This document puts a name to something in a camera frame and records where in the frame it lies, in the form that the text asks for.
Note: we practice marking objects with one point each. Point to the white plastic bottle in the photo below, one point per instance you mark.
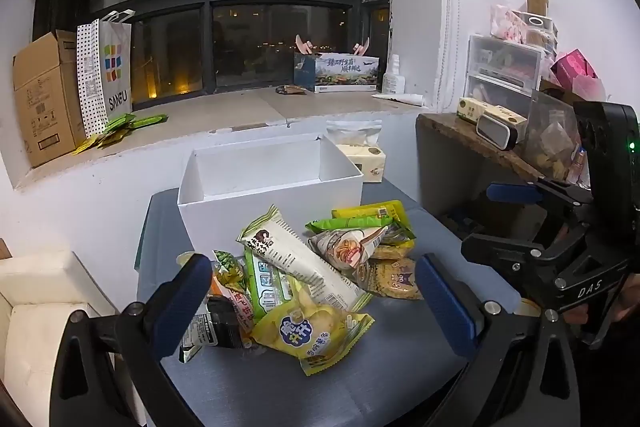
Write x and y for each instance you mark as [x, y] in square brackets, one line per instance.
[394, 79]

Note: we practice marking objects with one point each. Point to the person's right hand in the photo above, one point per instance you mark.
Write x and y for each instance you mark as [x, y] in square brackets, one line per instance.
[631, 299]

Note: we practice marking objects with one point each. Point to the small orange snack packet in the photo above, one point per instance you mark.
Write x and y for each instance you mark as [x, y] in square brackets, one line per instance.
[392, 253]

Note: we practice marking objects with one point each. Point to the brown cat print packet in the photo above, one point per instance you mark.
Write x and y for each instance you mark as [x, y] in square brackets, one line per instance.
[390, 279]

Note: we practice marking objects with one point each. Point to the slim green snack packet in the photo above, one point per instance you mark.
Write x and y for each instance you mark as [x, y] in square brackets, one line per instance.
[345, 223]

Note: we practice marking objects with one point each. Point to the wooden side shelf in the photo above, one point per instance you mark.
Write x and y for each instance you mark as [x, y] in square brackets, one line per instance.
[450, 132]

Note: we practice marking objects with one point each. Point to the long white snack packet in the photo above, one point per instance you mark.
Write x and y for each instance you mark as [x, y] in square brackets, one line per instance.
[300, 262]

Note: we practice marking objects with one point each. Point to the orange cake packet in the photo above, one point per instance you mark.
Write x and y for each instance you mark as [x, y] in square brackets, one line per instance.
[237, 309]

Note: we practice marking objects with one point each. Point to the pink floral pouch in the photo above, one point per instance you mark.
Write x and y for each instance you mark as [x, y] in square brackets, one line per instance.
[507, 24]

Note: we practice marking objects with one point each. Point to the white dotted shopping bag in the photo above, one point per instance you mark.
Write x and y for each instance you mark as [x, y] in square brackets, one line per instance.
[117, 72]

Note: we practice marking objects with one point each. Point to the cream leather sofa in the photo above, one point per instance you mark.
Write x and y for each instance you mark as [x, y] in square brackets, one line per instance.
[35, 332]

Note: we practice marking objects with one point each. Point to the pile of green sachets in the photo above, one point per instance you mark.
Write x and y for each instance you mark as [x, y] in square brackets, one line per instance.
[120, 127]

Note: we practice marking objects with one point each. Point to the clear drawer organizer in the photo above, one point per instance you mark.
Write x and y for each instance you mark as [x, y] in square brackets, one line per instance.
[500, 77]

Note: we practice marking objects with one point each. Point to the pink hair clip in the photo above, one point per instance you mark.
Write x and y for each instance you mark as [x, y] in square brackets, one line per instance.
[301, 44]
[363, 48]

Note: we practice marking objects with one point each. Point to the dark snack packet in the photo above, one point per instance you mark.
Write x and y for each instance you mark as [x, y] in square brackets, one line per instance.
[290, 90]

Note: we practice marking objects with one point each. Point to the brown cardboard box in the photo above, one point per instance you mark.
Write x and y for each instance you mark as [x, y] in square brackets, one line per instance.
[45, 107]

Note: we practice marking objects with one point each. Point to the grey-blue tablecloth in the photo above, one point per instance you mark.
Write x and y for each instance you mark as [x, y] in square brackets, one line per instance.
[390, 347]

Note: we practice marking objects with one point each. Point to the white and black speaker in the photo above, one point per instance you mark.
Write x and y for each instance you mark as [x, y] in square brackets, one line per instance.
[495, 132]

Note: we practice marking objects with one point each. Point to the yellow chip packet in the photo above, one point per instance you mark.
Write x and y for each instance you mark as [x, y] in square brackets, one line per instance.
[300, 332]

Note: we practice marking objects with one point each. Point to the small green pea packet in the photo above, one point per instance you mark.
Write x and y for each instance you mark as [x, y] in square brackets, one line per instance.
[230, 272]

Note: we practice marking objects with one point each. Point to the clear plastic container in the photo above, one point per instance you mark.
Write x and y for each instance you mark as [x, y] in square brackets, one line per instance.
[550, 132]

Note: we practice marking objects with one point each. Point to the landscape print tissue box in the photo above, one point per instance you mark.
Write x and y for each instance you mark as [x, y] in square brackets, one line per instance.
[340, 72]

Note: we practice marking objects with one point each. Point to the white cardboard box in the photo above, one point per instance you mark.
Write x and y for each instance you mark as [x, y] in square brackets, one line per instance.
[225, 217]

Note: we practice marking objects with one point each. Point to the pink box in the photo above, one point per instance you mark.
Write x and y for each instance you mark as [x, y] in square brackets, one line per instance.
[572, 67]

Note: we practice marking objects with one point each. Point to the small cream tissue pack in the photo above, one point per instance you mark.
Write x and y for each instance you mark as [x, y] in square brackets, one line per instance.
[510, 116]
[472, 109]

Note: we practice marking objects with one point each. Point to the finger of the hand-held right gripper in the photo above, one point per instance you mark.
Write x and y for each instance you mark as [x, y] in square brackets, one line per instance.
[500, 249]
[510, 193]

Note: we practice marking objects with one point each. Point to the clear zip bag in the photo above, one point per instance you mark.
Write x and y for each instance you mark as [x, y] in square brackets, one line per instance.
[350, 132]

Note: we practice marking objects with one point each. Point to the long green snack packet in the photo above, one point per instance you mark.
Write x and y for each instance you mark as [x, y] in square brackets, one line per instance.
[265, 287]

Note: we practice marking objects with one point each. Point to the yellow tissue pack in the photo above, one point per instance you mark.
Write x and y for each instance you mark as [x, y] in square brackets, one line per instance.
[367, 159]

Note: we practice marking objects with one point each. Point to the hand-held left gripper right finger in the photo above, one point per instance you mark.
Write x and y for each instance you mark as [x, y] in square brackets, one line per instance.
[445, 307]

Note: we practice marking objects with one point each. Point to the small clear bottle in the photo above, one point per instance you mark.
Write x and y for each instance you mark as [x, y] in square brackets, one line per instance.
[579, 164]

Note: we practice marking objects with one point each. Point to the dark framed window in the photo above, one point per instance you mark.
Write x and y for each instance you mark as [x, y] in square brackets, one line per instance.
[165, 2]

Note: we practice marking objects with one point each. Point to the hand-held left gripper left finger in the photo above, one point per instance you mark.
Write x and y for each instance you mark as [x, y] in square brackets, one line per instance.
[182, 302]

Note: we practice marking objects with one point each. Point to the black and white packet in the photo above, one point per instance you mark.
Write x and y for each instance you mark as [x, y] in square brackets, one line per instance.
[205, 332]

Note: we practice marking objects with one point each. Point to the noodle print snack packet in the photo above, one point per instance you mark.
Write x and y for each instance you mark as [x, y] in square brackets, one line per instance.
[340, 247]

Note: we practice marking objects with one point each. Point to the yellow snack packet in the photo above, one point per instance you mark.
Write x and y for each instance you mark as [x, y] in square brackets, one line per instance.
[370, 208]

